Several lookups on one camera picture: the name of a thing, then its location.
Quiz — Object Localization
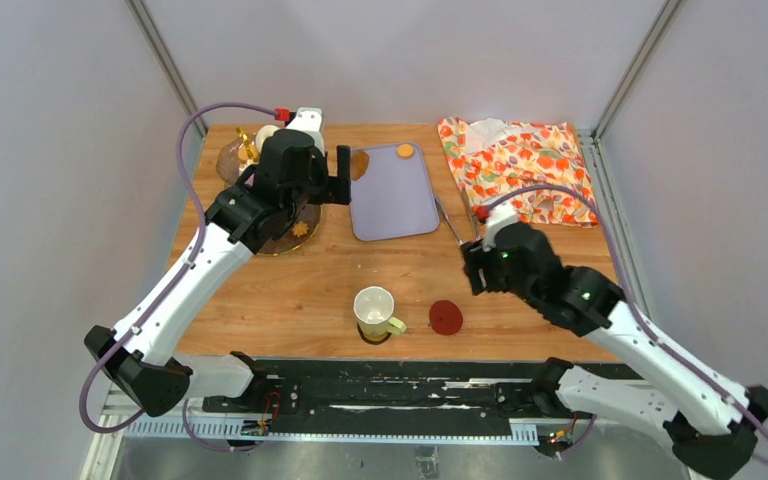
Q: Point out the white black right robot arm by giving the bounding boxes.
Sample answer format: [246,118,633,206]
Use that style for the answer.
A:
[460,222,768,479]

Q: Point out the light green mug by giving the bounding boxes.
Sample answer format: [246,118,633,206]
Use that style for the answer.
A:
[353,286,407,335]

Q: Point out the brown cookie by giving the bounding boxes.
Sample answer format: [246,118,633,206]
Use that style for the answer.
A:
[350,149,370,181]

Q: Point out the orange round tart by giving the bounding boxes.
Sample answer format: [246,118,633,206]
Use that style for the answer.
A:
[396,143,415,159]

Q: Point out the floral orange cloth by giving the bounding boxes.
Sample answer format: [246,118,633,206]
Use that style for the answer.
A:
[437,117,599,228]

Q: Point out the lavender dessert tray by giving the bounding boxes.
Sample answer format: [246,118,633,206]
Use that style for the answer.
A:
[350,142,440,242]

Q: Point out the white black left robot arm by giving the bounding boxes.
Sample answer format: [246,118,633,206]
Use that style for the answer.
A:
[84,128,351,417]

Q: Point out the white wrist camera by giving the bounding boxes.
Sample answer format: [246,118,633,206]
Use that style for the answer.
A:
[481,202,519,252]
[286,107,326,154]

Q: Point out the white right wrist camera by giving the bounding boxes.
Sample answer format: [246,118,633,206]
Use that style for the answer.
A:
[481,202,519,252]

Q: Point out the metal serving tongs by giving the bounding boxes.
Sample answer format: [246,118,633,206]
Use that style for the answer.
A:
[434,190,481,246]

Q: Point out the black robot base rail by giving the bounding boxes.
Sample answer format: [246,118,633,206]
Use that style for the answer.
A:
[195,358,590,446]

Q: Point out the red round coaster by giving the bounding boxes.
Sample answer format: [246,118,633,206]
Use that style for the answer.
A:
[428,300,464,336]

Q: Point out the purple iced donut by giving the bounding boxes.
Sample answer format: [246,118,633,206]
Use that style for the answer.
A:
[255,125,280,153]

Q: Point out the yellow chick coaster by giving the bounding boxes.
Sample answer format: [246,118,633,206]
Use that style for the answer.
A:
[357,325,392,345]

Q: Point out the three-tier glass cake stand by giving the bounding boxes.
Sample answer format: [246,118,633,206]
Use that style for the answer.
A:
[215,126,322,256]

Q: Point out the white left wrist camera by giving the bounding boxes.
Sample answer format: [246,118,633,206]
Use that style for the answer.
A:
[286,107,326,154]

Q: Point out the small orange shell cookie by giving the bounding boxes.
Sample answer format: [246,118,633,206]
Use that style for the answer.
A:
[291,221,310,238]

